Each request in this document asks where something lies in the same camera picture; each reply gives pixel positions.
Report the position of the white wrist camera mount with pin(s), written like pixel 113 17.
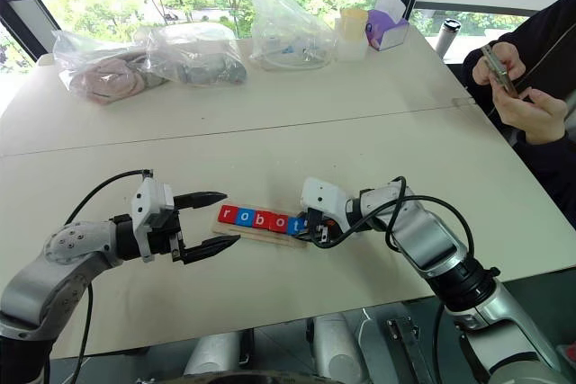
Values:
pixel 321 197
pixel 148 199

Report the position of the plastic bag with grey items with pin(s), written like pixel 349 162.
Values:
pixel 202 65

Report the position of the white rounded cylinder shape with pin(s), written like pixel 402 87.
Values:
pixel 211 352
pixel 335 348

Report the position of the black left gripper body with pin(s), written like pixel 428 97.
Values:
pixel 164 240

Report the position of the tall clear plastic bag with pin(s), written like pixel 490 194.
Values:
pixel 283 29

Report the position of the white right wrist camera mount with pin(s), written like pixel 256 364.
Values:
pixel 321 197

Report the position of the grey smartphone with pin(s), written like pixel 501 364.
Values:
pixel 491 60

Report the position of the person left forearm dark sleeve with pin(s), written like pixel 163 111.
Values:
pixel 553 168

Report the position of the purple and white tissue box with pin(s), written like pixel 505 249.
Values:
pixel 391 35

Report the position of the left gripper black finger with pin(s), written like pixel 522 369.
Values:
pixel 200 200
pixel 209 248

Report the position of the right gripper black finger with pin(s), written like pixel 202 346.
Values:
pixel 307 237

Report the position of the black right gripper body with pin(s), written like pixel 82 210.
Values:
pixel 320 222

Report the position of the blue letter t block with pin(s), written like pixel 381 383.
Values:
pixel 291 230

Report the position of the blue letter o tile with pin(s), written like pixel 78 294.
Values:
pixel 238 220

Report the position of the black metal bar with screws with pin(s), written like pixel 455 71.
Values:
pixel 407 348

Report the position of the red letter r tile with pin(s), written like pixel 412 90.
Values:
pixel 231 217

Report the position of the person right forearm dark sleeve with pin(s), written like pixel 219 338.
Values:
pixel 472 96

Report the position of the wooden letter tile tray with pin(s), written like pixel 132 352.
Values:
pixel 252 236

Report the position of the red letter b block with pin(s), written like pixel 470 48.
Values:
pixel 265 223

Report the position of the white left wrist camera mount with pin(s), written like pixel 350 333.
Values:
pixel 148 199

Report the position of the silver thermos with black lid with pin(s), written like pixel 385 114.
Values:
pixel 446 40

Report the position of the plastic bag with pink cloth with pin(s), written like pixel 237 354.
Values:
pixel 108 78

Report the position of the person right hand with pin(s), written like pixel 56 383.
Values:
pixel 510 58

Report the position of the person left hand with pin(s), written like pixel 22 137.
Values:
pixel 540 116

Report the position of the person dark jacket torso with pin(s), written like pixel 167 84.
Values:
pixel 549 33

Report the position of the translucent white plastic container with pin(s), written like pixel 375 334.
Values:
pixel 351 49

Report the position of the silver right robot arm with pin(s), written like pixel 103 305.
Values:
pixel 427 240

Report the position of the red letter o block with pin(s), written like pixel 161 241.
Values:
pixel 273 229

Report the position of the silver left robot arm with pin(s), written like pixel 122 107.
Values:
pixel 67 244

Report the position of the small clear plastic strip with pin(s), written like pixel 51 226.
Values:
pixel 463 102

